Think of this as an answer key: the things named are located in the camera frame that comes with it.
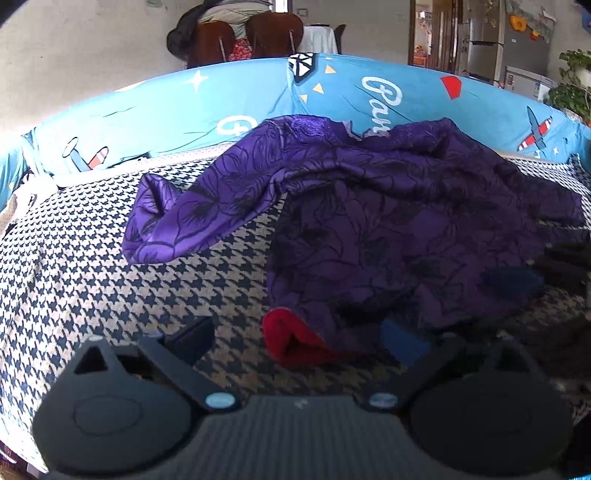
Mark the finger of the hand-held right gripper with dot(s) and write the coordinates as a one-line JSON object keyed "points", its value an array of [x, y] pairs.
{"points": [[563, 344], [512, 282]]}

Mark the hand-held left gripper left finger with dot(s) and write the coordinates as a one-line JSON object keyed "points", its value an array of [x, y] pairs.
{"points": [[191, 339]]}

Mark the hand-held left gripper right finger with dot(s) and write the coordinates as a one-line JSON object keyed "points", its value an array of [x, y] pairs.
{"points": [[404, 344]]}

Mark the purple floral garment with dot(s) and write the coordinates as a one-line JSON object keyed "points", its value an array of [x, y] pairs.
{"points": [[392, 207]]}

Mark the houndstooth sofa seat cover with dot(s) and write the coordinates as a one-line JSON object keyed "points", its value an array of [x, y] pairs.
{"points": [[92, 277]]}

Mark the white chest freezer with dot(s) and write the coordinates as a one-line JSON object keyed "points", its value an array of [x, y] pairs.
{"points": [[528, 83]]}

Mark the green potted plant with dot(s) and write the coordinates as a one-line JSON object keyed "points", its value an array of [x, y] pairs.
{"points": [[572, 87]]}

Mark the white cloth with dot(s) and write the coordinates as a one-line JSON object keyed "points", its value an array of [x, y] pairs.
{"points": [[34, 194]]}

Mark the blue printed sofa back cover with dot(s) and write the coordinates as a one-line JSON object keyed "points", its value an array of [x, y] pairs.
{"points": [[207, 101]]}

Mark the silver refrigerator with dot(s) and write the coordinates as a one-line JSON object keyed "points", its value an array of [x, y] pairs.
{"points": [[505, 37]]}

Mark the brown wooden door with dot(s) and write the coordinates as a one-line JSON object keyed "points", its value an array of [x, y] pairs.
{"points": [[434, 37]]}

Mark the red floral cloth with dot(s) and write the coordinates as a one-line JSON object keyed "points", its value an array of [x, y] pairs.
{"points": [[240, 50]]}

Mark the brown wooden chair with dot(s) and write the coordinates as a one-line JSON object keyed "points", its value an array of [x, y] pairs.
{"points": [[211, 44], [273, 34]]}

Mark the black jacket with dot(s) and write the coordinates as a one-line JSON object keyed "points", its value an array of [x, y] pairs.
{"points": [[182, 37]]}

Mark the table with white tablecloth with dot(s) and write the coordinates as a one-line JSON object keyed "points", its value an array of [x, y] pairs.
{"points": [[319, 40]]}

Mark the grey clothing pile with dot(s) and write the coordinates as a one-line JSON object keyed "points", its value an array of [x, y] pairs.
{"points": [[233, 11]]}

